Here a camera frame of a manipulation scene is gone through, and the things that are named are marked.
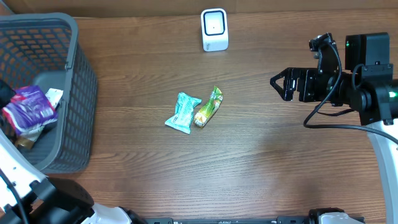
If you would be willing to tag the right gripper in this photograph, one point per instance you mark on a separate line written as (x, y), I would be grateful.
(304, 75)

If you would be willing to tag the purple pad package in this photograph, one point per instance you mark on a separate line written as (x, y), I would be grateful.
(29, 109)

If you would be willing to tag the white tube with gold cap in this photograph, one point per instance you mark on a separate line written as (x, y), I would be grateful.
(27, 140)

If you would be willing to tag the green yellow snack packet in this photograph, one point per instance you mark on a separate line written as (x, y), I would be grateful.
(206, 112)

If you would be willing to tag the teal snack packet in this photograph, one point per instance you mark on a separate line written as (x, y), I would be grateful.
(184, 110)

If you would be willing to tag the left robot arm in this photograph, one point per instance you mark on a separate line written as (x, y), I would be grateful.
(29, 196)

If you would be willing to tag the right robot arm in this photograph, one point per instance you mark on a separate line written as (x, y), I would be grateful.
(364, 82)

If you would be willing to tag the white barcode scanner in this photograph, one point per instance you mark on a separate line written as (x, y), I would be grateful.
(214, 29)

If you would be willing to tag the grey plastic mesh basket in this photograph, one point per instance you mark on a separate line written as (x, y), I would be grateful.
(43, 50)

